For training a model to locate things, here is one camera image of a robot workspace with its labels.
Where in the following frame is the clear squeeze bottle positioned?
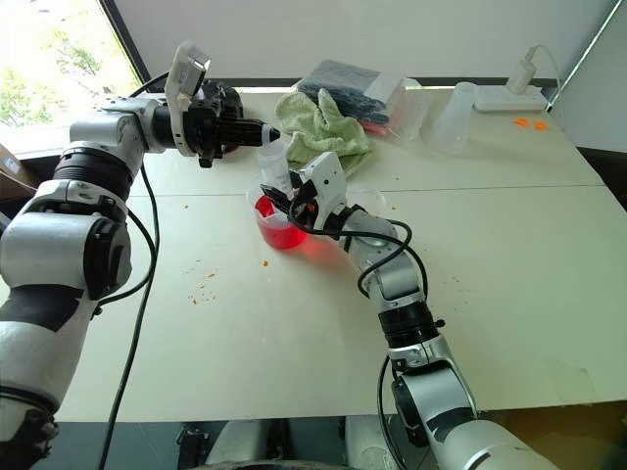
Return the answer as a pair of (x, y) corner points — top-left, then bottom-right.
(256, 138), (291, 198)

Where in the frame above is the white power strip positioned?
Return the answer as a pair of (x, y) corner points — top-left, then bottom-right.
(471, 85), (548, 115)

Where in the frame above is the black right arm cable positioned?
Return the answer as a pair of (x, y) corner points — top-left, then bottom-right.
(288, 198), (430, 470)

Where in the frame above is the black pack in plastic bag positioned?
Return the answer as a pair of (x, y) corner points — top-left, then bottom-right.
(295, 59), (423, 141)

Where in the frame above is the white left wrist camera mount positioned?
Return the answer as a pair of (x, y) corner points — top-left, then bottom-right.
(164, 41), (213, 158)

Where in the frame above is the black window frame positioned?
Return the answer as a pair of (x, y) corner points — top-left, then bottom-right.
(97, 0), (152, 85)

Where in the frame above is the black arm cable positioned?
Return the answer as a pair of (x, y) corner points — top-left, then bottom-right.
(288, 198), (430, 470)
(95, 71), (170, 470)

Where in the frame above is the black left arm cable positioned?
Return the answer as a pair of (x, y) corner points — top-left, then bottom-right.
(95, 71), (170, 470)

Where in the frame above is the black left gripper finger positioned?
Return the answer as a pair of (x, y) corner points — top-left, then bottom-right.
(219, 132), (281, 149)
(219, 117), (282, 135)

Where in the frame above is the translucent plastic measuring cup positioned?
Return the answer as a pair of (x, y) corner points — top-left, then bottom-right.
(429, 81), (479, 157)

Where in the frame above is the white plug adapter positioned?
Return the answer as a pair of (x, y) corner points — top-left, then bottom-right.
(506, 46), (539, 97)

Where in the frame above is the empty clear plastic cup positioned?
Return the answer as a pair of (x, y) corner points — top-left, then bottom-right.
(345, 184), (388, 216)

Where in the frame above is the white power cable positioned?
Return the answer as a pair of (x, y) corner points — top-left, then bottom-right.
(531, 44), (564, 110)

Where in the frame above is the green cloth towel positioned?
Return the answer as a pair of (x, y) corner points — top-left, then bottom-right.
(273, 87), (371, 173)

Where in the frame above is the brown cardboard box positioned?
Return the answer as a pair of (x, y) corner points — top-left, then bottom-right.
(0, 143), (39, 203)

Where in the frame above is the clear cup with red liquid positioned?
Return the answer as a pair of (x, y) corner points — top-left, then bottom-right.
(246, 187), (317, 252)

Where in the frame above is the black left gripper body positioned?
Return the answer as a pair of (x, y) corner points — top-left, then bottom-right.
(183, 80), (245, 170)

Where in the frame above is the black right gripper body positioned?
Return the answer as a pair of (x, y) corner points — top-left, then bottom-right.
(287, 181), (320, 232)

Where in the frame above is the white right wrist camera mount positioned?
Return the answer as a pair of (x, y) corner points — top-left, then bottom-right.
(297, 151), (348, 231)

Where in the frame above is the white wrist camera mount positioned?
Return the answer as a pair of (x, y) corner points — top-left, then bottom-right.
(164, 41), (213, 158)
(297, 151), (348, 231)

